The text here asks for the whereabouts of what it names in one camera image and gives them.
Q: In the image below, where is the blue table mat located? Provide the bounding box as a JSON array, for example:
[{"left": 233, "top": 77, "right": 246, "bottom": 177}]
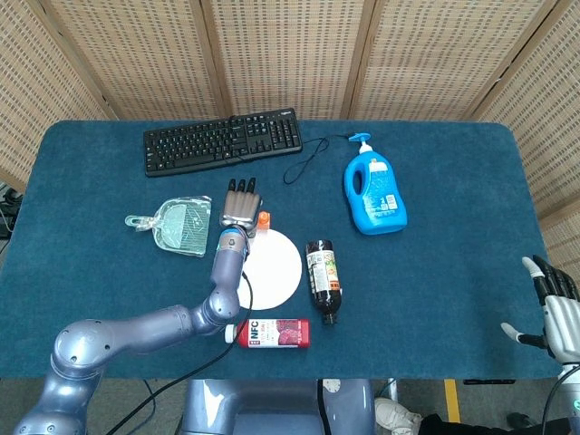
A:
[{"left": 0, "top": 118, "right": 575, "bottom": 381}]

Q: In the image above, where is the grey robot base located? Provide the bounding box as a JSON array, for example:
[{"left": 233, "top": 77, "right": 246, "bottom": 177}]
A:
[{"left": 177, "top": 378, "right": 377, "bottom": 435}]

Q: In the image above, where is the dark sauce bottle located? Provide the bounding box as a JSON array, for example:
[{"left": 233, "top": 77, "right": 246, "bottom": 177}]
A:
[{"left": 304, "top": 239, "right": 344, "bottom": 326}]

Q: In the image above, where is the blue detergent pump bottle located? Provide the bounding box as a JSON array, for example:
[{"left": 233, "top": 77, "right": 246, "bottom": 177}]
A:
[{"left": 343, "top": 131, "right": 409, "bottom": 237}]

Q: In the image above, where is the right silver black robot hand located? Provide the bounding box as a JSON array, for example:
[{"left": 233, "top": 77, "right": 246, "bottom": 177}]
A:
[{"left": 500, "top": 255, "right": 580, "bottom": 364}]

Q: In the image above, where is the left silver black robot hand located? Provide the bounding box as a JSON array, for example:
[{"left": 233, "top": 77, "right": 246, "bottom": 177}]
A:
[{"left": 218, "top": 177, "right": 265, "bottom": 239}]

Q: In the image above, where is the black keyboard cable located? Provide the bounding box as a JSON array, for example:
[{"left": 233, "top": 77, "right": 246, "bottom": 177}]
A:
[{"left": 221, "top": 132, "right": 359, "bottom": 186}]

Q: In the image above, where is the white round plate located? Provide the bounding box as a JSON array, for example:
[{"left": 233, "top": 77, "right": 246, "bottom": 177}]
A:
[{"left": 236, "top": 227, "right": 304, "bottom": 312}]

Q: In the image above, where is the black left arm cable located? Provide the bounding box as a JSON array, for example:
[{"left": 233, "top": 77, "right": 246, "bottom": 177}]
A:
[{"left": 101, "top": 269, "right": 255, "bottom": 435}]

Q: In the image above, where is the red NFC juice bottle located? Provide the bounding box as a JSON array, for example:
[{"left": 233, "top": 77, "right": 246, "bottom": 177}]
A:
[{"left": 224, "top": 317, "right": 313, "bottom": 350}]

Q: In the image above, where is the clear plastic dustpan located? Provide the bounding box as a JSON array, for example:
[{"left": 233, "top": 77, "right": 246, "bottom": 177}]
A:
[{"left": 124, "top": 195, "right": 214, "bottom": 259}]

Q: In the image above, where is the white shoe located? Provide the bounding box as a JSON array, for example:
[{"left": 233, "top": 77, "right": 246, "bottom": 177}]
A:
[{"left": 373, "top": 397, "right": 423, "bottom": 435}]

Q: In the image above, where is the black computer keyboard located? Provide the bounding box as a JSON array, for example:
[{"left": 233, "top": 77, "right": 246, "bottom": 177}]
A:
[{"left": 142, "top": 107, "right": 304, "bottom": 179}]

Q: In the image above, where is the woven folding screen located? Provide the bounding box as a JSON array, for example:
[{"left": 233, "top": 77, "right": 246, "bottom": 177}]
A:
[{"left": 0, "top": 0, "right": 580, "bottom": 345}]

